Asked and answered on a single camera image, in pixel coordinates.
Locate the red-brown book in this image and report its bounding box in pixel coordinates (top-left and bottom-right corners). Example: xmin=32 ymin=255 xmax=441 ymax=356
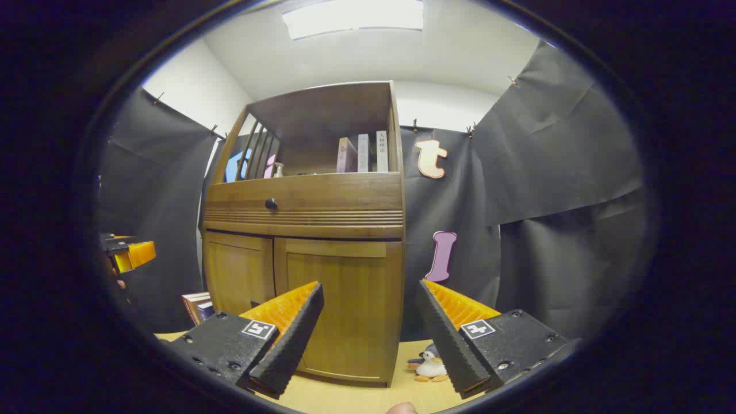
xmin=182 ymin=292 xmax=212 ymax=325

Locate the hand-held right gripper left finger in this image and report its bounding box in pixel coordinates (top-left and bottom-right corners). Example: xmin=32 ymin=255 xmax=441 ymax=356
xmin=167 ymin=281 xmax=325 ymax=400

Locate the black backdrop cloth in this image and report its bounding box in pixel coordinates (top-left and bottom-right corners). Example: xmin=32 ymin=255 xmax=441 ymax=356
xmin=97 ymin=40 xmax=657 ymax=346

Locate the ceiling light panel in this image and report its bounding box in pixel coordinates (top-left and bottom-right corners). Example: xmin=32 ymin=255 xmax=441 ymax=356
xmin=281 ymin=0 xmax=425 ymax=40

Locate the penguin plush toy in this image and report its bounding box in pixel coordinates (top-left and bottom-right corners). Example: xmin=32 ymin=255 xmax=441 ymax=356
xmin=407 ymin=344 xmax=449 ymax=383

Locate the wooden shoe cabinet door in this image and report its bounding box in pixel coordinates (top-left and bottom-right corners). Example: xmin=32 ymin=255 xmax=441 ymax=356
xmin=274 ymin=237 xmax=404 ymax=384
xmin=204 ymin=231 xmax=275 ymax=317

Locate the wooden double-door shoe cabinet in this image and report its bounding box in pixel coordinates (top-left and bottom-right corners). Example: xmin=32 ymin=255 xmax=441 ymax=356
xmin=201 ymin=80 xmax=406 ymax=387

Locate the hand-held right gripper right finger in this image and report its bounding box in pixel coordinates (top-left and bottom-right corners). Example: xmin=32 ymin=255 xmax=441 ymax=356
xmin=416 ymin=279 xmax=581 ymax=400

